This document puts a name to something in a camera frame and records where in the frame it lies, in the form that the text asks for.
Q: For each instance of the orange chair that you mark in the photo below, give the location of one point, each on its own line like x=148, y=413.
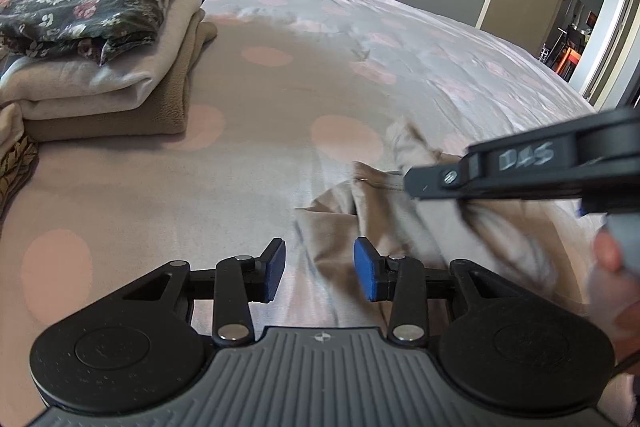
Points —
x=567, y=62

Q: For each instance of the dark floral folded blanket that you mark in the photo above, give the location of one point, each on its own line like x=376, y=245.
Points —
x=90, y=7

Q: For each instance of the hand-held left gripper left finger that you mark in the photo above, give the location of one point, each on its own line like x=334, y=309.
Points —
x=274, y=269

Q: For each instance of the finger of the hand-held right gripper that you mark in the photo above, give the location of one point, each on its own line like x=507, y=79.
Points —
x=435, y=179

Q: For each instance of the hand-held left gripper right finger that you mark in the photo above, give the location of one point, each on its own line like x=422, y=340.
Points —
x=367, y=269

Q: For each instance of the taupe garment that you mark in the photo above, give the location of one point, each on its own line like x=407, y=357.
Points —
x=400, y=227

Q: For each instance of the person's right hand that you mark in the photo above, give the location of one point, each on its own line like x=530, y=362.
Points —
x=607, y=252

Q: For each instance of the beige cloth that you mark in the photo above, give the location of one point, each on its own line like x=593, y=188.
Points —
x=10, y=132

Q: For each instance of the cream folded blanket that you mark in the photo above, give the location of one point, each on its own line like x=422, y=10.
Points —
x=100, y=82

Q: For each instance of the brown folded blanket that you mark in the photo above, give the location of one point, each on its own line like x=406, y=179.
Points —
x=165, y=107

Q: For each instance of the brown leaf pattern pillow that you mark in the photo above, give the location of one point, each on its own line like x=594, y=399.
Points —
x=17, y=172

